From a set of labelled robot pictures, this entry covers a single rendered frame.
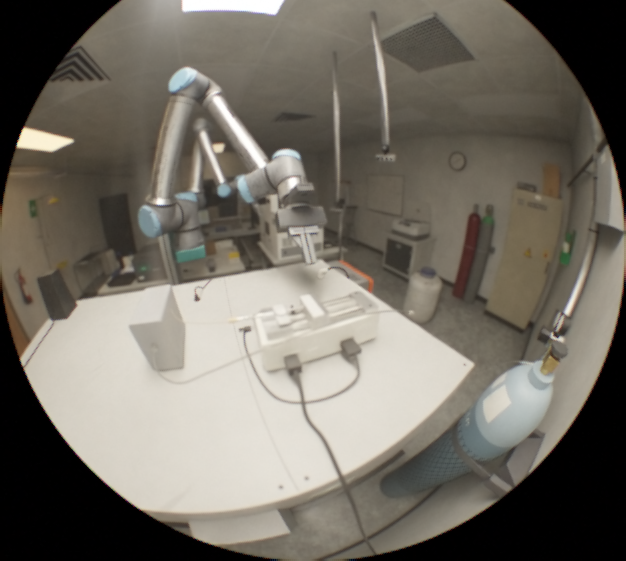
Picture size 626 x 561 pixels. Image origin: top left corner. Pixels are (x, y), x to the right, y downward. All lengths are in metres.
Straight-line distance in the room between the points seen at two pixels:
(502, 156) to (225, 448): 3.87
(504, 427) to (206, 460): 0.63
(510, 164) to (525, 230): 1.04
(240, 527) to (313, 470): 0.41
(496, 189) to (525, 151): 0.82
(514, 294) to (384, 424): 3.21
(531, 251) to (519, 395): 2.77
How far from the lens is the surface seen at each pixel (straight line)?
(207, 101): 1.00
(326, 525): 1.78
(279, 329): 0.35
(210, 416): 0.39
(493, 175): 3.73
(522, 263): 3.33
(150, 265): 2.34
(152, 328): 0.41
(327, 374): 0.40
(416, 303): 2.80
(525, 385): 0.64
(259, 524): 0.68
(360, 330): 0.42
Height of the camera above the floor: 1.77
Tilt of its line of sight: 19 degrees down
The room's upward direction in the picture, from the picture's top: straight up
